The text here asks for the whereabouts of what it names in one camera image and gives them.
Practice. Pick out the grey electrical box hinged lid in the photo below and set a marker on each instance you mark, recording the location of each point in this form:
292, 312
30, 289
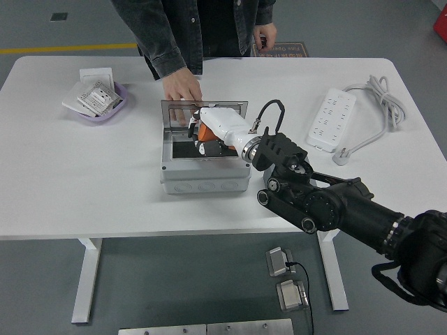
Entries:
206, 174

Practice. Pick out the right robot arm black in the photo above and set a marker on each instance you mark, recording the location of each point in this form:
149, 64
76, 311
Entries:
331, 206

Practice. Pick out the grey metal base plate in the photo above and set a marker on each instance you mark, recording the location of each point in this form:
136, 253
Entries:
249, 327
162, 330

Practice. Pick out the orange cylinder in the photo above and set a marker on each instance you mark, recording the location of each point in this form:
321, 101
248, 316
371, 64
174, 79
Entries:
206, 134

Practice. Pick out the purple plastic tray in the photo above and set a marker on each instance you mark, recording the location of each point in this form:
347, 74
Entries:
104, 118

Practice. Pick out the black floor hatch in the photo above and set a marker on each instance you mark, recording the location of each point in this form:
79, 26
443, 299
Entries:
58, 16

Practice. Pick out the person's right forearm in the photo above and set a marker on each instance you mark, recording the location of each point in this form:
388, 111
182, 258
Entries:
164, 52

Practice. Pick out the person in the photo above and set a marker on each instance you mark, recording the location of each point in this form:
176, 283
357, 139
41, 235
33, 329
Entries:
213, 24

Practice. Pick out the white power strip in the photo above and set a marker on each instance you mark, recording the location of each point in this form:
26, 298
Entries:
331, 115

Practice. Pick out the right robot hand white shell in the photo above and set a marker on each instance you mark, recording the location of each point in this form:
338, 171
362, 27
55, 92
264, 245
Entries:
223, 122

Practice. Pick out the person's left forearm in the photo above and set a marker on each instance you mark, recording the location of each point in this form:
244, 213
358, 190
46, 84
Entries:
256, 12

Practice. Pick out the dark floor sign orange text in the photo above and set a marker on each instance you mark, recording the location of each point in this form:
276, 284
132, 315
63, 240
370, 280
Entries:
290, 50

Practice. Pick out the blank white switch plate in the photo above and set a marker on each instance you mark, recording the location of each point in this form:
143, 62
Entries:
96, 75

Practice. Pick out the printed white socket panel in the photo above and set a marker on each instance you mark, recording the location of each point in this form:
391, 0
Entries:
97, 96

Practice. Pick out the silver foot pedal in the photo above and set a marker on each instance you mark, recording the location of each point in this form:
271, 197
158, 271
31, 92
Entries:
291, 296
277, 261

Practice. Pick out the person's right hand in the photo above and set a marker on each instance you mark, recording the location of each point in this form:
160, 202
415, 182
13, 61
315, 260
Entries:
181, 87

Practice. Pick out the person's left hand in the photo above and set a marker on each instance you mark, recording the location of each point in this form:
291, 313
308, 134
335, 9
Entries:
265, 35

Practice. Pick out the plain white cover plate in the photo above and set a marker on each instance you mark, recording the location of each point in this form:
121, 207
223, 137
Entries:
71, 99

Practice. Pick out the red object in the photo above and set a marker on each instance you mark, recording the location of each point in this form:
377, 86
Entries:
440, 24

